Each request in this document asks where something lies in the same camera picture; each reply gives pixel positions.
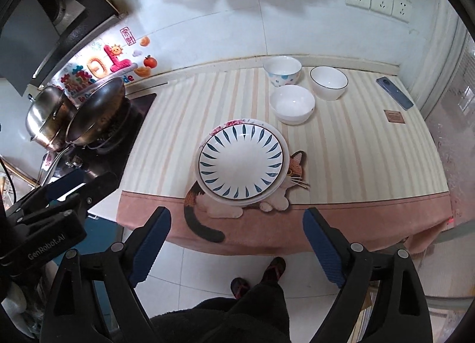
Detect white plate pink flowers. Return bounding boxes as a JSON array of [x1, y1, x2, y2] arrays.
[[194, 118, 292, 207]]

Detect white plate blue leaf pattern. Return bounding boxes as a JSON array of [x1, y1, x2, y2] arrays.
[[197, 122, 291, 202]]

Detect white bowl red flowers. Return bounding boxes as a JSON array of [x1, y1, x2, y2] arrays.
[[270, 85, 316, 125]]

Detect white bowl blue dots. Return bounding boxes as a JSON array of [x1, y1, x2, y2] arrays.
[[263, 56, 303, 88]]

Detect white bowl dark rim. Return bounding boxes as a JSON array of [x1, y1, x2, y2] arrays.
[[309, 66, 349, 101]]

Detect black gas stove top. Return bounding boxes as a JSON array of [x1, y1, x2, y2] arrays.
[[50, 93, 156, 182]]

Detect black wok pan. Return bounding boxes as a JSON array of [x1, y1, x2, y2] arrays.
[[39, 77, 125, 186]]

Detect stainless steel steamer pot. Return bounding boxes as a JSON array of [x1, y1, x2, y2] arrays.
[[25, 86, 77, 152]]

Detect person's black trousers legs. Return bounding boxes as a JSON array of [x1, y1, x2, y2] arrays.
[[151, 269, 291, 342]]

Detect striped cat table mat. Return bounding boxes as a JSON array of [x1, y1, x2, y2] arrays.
[[116, 68, 452, 255]]

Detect left red black slipper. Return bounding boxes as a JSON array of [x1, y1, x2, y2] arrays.
[[230, 277, 251, 300]]

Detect black range hood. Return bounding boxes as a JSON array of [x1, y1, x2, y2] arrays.
[[1, 0, 121, 95]]

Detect small brown square coaster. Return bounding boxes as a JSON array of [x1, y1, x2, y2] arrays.
[[384, 110, 405, 124]]

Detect colourful wall sticker decoration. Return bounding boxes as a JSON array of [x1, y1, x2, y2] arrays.
[[47, 26, 159, 106]]

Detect white wall socket strip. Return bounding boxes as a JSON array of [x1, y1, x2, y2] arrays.
[[345, 0, 412, 23]]

